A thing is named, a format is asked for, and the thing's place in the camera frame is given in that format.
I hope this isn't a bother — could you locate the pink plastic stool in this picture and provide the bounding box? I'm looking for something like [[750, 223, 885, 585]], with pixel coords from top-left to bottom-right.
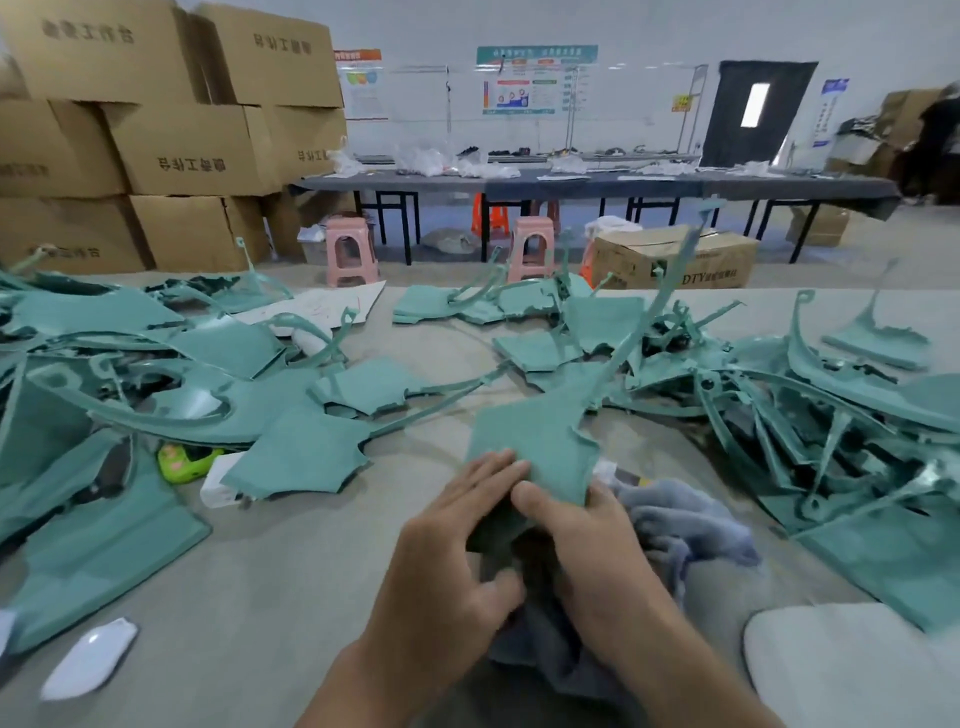
[[507, 216, 558, 284], [324, 216, 381, 288]]

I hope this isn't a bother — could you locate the brown cardboard box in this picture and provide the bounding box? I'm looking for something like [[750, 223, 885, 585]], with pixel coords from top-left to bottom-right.
[[582, 225, 762, 291]]

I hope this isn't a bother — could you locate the pile of green plastic parts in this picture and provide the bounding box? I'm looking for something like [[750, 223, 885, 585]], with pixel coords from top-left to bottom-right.
[[0, 240, 960, 654]]

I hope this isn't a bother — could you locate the person's right forearm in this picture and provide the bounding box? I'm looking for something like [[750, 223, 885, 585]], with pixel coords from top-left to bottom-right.
[[607, 622, 782, 728]]

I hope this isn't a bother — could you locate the stack of brown cardboard boxes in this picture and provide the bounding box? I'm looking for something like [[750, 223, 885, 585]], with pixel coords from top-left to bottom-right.
[[0, 0, 350, 275]]

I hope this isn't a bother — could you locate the orange object under table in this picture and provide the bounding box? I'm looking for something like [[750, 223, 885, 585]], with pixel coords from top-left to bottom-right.
[[471, 192, 512, 239]]

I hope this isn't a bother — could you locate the long grey work table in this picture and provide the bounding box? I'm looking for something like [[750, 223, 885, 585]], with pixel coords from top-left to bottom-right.
[[292, 162, 905, 272]]

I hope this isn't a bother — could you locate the heap of clear plastic bags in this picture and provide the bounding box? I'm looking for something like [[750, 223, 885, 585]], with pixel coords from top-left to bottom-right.
[[327, 141, 519, 179]]

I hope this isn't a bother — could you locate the green and yellow gadget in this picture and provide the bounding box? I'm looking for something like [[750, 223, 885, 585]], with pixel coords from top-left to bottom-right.
[[157, 441, 224, 485]]

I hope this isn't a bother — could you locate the white power adapter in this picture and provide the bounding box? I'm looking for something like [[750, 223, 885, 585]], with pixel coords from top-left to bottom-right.
[[199, 450, 249, 509]]

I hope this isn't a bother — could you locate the white paper sheet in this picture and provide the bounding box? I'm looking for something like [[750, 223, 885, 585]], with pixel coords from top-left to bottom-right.
[[232, 280, 387, 335]]

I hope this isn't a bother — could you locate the person's left hand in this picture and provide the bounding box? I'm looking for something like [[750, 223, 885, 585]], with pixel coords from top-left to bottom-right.
[[300, 450, 534, 728]]

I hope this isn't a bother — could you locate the grey-blue wiping cloth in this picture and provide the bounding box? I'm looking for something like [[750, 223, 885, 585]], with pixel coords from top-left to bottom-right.
[[487, 477, 762, 707]]

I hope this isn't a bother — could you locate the dark door with window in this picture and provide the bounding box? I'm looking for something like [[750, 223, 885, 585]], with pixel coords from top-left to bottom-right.
[[700, 60, 821, 170]]

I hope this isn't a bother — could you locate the person's right hand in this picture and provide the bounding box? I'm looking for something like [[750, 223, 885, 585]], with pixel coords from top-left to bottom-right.
[[510, 480, 684, 677]]

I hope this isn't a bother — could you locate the white oval plastic piece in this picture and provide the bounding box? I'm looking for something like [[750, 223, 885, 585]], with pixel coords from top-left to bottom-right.
[[40, 616, 140, 702]]

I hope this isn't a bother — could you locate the colourful wall poster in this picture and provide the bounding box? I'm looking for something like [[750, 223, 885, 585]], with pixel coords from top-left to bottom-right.
[[480, 67, 569, 117]]

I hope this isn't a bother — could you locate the single green plastic part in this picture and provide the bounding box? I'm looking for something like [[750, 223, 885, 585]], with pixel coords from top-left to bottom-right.
[[465, 202, 722, 572]]

